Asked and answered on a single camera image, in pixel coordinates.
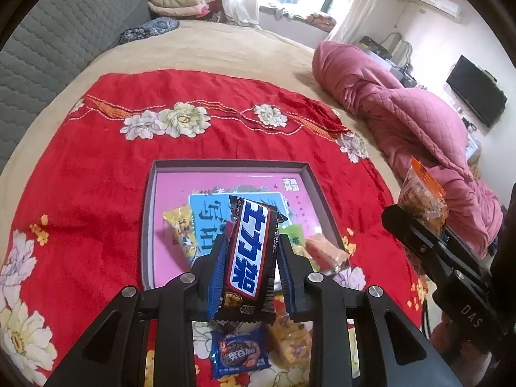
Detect green snack packet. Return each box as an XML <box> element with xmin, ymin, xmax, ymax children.
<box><xmin>280</xmin><ymin>223</ymin><xmax>307</xmax><ymax>256</ymax></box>

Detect orange bag of fried snacks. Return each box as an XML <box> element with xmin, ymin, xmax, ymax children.
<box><xmin>399</xmin><ymin>155</ymin><xmax>449</xmax><ymax>234</ymax></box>

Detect yellow rice cracker packet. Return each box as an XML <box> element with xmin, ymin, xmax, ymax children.
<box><xmin>268</xmin><ymin>316</ymin><xmax>313</xmax><ymax>369</ymax></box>

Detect dark floral cloth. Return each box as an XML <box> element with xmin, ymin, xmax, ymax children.
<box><xmin>119</xmin><ymin>18</ymin><xmax>179</xmax><ymax>45</ymax></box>

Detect black chocolate bar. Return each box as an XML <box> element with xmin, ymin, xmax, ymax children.
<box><xmin>213</xmin><ymin>194</ymin><xmax>289</xmax><ymax>325</ymax></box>

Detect clear orange cracker packet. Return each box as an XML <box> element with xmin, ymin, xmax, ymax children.
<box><xmin>304</xmin><ymin>234</ymin><xmax>349</xmax><ymax>275</ymax></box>

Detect white air conditioner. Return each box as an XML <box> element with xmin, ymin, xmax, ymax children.
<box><xmin>414</xmin><ymin>0</ymin><xmax>462</xmax><ymax>19</ymax></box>

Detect red floral blanket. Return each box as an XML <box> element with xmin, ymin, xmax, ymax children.
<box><xmin>0</xmin><ymin>70</ymin><xmax>428</xmax><ymax>387</ymax></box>

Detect black flat television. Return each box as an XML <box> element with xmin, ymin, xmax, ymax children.
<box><xmin>445</xmin><ymin>55</ymin><xmax>509</xmax><ymax>129</ymax></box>

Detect yellow snack stick packet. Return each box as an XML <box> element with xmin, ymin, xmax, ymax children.
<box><xmin>162</xmin><ymin>205</ymin><xmax>202</xmax><ymax>269</ymax></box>

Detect beige bed sheet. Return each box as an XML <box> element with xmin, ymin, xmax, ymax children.
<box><xmin>0</xmin><ymin>19</ymin><xmax>408</xmax><ymax>194</ymax></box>

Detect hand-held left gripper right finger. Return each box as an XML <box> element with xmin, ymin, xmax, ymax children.
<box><xmin>276</xmin><ymin>233</ymin><xmax>462</xmax><ymax>387</ymax></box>

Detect grey cardboard box pink inside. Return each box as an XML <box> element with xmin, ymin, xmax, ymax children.
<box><xmin>139</xmin><ymin>160</ymin><xmax>347</xmax><ymax>291</ymax></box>

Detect clothes on window sill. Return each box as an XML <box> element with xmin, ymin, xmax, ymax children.
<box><xmin>304</xmin><ymin>12</ymin><xmax>337</xmax><ymax>29</ymax></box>

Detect pink quilted duvet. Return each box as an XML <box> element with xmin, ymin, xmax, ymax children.
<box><xmin>312</xmin><ymin>41</ymin><xmax>504</xmax><ymax>259</ymax></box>

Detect grey quilted headboard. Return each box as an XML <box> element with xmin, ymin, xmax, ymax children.
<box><xmin>0</xmin><ymin>0</ymin><xmax>152</xmax><ymax>170</ymax></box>

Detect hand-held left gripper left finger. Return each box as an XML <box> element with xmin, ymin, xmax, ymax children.
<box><xmin>42</xmin><ymin>233</ymin><xmax>230</xmax><ymax>387</ymax></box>

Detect blue cookie packet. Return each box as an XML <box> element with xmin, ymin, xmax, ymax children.
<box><xmin>210</xmin><ymin>326</ymin><xmax>272</xmax><ymax>380</ymax></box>

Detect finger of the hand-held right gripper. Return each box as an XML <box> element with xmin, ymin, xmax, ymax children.
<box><xmin>381</xmin><ymin>204</ymin><xmax>464</xmax><ymax>287</ymax></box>
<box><xmin>439</xmin><ymin>228</ymin><xmax>490</xmax><ymax>278</ymax></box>

